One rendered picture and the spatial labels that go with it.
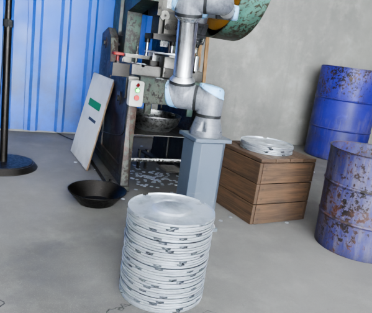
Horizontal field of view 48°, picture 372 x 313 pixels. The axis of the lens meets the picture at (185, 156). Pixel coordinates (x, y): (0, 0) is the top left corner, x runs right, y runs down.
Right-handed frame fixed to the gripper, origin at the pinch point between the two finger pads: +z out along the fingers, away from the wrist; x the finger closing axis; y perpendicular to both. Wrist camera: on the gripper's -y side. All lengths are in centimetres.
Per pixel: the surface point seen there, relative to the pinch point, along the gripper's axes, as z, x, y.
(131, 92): 17.9, -16.2, -31.0
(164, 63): 9.4, 5.6, -7.6
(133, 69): 16.1, 6.4, -24.8
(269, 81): 70, 117, 161
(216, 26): -7.9, 29.8, 30.1
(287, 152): 18, -62, 44
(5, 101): 54, 21, -89
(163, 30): -4.2, 19.4, -8.0
